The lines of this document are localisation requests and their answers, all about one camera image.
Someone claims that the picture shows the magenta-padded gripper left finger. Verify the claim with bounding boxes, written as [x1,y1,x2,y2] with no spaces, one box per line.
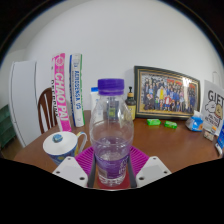
[52,145,98,189]

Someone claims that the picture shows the blue printed mug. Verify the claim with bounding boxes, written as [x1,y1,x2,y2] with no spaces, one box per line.
[42,130,88,167]

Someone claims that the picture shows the brown yellow-labelled bottle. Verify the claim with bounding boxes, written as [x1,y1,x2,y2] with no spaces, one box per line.
[124,86,137,121]

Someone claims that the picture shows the blue tissue pack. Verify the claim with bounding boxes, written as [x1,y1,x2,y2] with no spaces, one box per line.
[185,110,204,132]

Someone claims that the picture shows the clear purple-capped water bottle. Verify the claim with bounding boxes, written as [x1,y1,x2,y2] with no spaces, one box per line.
[89,78,135,188]

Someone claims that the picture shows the brown wooden chair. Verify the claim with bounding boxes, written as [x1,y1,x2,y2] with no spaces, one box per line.
[37,87,63,135]

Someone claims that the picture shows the green stacked crates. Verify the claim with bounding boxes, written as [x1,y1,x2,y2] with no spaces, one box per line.
[0,104,17,149]

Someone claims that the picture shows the clear snack packet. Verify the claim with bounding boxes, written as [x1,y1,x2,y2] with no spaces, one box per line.
[203,129,216,142]

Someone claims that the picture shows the white printed paper bag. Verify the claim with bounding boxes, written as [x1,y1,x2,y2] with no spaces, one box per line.
[200,79,224,136]

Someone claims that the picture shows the white blue-capped lotion bottle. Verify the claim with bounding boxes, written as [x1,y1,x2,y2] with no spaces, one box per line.
[90,87,100,113]

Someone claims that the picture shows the white and blue shuttlecock tube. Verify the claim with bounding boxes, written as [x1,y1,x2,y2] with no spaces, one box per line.
[68,53,86,128]

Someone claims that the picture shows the framed group photo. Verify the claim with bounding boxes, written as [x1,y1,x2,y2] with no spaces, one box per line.
[133,65,202,121]

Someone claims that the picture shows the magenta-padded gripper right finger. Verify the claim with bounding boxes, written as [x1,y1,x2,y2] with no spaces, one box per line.
[126,145,172,189]

